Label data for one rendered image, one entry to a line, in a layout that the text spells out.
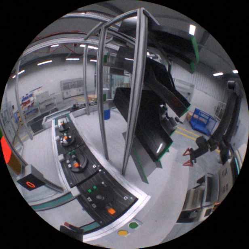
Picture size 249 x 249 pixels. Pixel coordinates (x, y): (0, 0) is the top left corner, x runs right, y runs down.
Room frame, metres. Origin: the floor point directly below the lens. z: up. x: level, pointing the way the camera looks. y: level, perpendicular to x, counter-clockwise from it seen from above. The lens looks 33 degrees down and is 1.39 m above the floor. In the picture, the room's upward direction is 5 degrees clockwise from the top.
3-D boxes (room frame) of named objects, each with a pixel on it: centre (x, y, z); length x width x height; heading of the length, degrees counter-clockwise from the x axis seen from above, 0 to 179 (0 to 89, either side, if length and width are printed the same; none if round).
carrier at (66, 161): (0.16, 0.27, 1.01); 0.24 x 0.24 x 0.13; 50
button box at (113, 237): (-0.21, -0.03, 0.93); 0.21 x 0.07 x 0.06; 140
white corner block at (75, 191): (-0.02, 0.21, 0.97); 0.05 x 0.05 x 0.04; 50
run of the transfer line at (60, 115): (1.45, 0.56, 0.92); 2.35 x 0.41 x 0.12; 140
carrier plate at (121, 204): (0.00, 0.08, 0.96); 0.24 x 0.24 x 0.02; 50
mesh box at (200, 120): (2.36, -4.17, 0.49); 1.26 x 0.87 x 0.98; 62
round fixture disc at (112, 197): (0.00, 0.08, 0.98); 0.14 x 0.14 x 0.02
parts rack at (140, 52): (0.36, -0.06, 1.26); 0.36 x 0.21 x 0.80; 140
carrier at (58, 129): (0.47, 0.65, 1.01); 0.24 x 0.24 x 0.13; 50
